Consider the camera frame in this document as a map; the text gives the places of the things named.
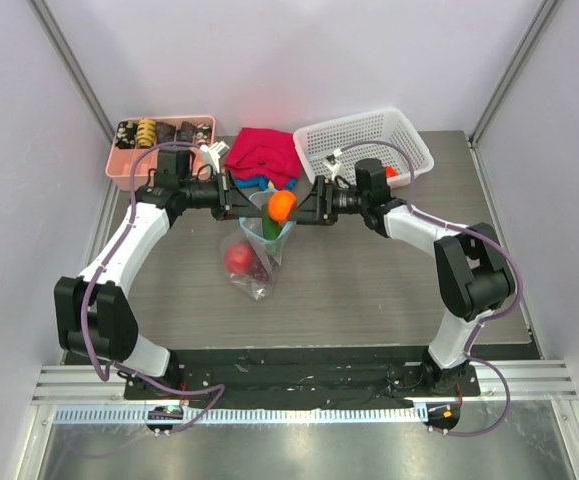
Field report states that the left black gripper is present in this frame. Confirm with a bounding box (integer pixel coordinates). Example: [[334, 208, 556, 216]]
[[180, 167, 262, 221]]

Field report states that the orange fruit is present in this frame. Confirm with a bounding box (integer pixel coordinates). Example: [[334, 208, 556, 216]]
[[268, 190, 297, 222]]

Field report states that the green cucumber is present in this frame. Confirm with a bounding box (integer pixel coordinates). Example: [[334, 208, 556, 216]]
[[262, 216, 282, 240]]

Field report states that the clear zip top bag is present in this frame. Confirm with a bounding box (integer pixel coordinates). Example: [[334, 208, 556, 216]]
[[221, 190, 295, 300]]

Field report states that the red apple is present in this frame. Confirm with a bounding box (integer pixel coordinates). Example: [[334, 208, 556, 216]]
[[223, 243, 255, 275]]

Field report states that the purple grape bunch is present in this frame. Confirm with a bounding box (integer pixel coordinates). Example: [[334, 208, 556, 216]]
[[247, 259, 273, 299]]

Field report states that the red pepper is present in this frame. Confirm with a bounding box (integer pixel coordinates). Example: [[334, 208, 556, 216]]
[[385, 166, 398, 177]]

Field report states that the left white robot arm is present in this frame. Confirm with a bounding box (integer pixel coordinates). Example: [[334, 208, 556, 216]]
[[54, 142, 258, 399]]

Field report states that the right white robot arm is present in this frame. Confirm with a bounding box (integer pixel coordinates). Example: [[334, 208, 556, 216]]
[[274, 159, 516, 395]]

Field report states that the blue folded cloth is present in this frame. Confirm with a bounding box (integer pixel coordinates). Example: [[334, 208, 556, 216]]
[[234, 175, 298, 191]]

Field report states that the red folded cloth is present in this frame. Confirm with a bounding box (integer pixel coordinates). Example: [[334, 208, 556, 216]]
[[224, 127, 302, 188]]

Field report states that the floral end roll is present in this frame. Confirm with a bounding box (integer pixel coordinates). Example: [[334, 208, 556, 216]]
[[194, 123, 213, 145]]

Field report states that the black patterned roll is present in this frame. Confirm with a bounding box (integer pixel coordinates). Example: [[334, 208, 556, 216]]
[[176, 121, 196, 143]]

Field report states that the white plastic basket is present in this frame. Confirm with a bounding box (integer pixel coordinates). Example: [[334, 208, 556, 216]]
[[293, 107, 434, 189]]

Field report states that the dark brown roll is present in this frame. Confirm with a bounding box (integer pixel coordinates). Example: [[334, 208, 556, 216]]
[[156, 121, 176, 144]]

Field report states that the yellow striped roll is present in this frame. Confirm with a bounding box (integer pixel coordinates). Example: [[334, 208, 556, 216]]
[[135, 118, 158, 149]]

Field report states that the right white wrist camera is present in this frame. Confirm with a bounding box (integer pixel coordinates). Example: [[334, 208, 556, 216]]
[[322, 150, 346, 182]]

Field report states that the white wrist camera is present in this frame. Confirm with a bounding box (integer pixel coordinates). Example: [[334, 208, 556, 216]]
[[200, 141, 230, 171], [322, 150, 346, 182]]

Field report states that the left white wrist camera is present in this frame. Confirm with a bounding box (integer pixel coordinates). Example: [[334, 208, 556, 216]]
[[200, 141, 230, 171]]

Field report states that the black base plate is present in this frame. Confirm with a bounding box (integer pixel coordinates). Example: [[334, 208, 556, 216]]
[[66, 343, 540, 409]]

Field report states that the white slotted cable duct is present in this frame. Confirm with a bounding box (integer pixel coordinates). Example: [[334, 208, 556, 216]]
[[53, 403, 428, 426]]

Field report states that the aluminium frame rail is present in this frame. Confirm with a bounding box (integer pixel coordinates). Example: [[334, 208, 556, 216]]
[[32, 360, 577, 410]]

